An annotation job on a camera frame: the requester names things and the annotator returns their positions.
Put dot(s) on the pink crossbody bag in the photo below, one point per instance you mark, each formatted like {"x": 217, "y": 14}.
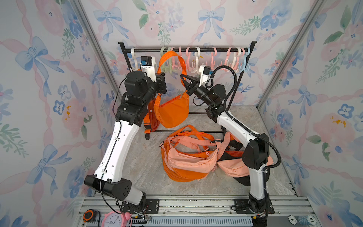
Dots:
{"x": 235, "y": 168}

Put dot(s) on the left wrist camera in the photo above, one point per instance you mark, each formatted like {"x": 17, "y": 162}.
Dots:
{"x": 147, "y": 65}

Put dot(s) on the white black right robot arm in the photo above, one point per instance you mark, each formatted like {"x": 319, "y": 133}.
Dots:
{"x": 260, "y": 155}

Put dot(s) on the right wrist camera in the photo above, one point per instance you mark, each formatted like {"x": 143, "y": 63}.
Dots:
{"x": 205, "y": 72}

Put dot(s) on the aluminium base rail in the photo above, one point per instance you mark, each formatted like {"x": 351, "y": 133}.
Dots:
{"x": 219, "y": 211}

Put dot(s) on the beige crossbody bag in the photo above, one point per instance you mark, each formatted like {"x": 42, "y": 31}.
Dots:
{"x": 222, "y": 175}

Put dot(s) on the black metal garment rack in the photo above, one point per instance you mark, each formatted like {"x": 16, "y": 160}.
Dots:
{"x": 188, "y": 52}

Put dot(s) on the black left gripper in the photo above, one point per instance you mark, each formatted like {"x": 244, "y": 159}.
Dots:
{"x": 160, "y": 81}

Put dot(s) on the light blue plastic hook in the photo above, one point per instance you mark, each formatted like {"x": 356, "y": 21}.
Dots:
{"x": 245, "y": 55}

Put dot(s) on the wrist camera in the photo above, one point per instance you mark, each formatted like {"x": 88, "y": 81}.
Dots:
{"x": 147, "y": 65}
{"x": 205, "y": 72}

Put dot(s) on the pink alarm clock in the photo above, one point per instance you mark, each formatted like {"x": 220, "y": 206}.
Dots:
{"x": 114, "y": 219}

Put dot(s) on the black crossbody bag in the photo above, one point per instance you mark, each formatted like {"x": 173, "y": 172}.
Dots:
{"x": 244, "y": 180}

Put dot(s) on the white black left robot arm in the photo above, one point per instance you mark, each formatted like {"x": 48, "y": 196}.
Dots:
{"x": 107, "y": 179}

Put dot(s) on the white plastic hook middle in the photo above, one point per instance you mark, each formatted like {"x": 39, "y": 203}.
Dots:
{"x": 195, "y": 64}

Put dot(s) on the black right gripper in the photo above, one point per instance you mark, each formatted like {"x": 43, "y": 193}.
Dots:
{"x": 192, "y": 87}

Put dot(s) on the orange black tape measure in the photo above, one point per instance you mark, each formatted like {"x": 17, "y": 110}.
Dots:
{"x": 91, "y": 215}

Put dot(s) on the white plastic hook left end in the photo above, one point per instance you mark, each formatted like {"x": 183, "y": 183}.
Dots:
{"x": 134, "y": 58}

